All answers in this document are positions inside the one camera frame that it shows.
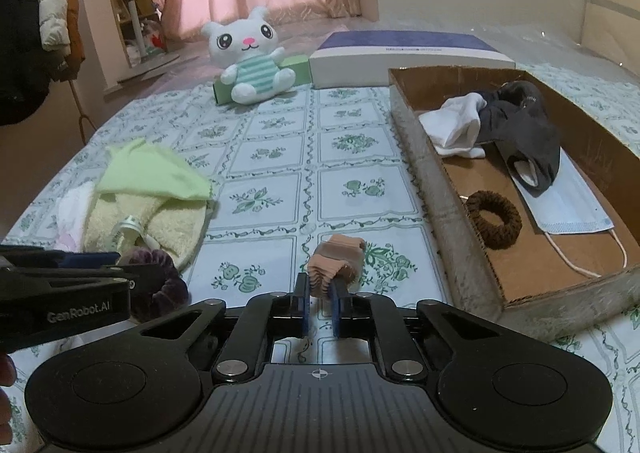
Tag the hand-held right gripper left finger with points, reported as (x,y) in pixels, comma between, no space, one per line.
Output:
(301,305)

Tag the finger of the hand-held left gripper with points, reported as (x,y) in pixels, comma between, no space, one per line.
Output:
(145,278)
(90,259)

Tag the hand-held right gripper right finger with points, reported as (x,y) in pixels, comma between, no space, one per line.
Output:
(336,310)

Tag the purple velvet scrunchie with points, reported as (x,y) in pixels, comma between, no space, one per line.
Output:
(170,283)

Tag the white pink cloth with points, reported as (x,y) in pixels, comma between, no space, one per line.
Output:
(75,213)

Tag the clear plastic pouch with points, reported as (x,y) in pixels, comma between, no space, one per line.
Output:
(130,228)

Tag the beige sock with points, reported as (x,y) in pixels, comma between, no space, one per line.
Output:
(332,253)

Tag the pale yellow towel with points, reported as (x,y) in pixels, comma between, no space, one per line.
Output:
(175,228)

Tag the light green cloth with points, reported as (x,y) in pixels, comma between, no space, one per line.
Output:
(150,173)

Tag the brown hair scrunchie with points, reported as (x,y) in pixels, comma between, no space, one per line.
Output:
(507,228)

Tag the brown cardboard box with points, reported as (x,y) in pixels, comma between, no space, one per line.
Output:
(530,263)

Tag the white sock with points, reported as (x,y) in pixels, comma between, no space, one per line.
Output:
(455,123)

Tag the light blue face mask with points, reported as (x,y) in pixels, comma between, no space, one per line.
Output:
(570,203)

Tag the dark grey sock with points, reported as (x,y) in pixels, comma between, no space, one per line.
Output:
(520,128)

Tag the person's left hand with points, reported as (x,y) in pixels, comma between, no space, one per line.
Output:
(5,375)

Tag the green floral tablecloth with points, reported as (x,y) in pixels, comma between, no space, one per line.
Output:
(280,183)

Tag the brown jacket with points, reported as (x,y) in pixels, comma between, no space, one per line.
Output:
(75,33)

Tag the red green toy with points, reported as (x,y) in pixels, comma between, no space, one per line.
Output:
(154,40)

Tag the black jacket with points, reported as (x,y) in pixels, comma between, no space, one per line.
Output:
(20,33)

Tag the green carton box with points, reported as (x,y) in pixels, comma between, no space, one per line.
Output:
(295,68)

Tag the white plush bunny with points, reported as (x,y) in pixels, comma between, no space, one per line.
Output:
(245,40)

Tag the purple white flat box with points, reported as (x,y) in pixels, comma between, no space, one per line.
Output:
(400,45)

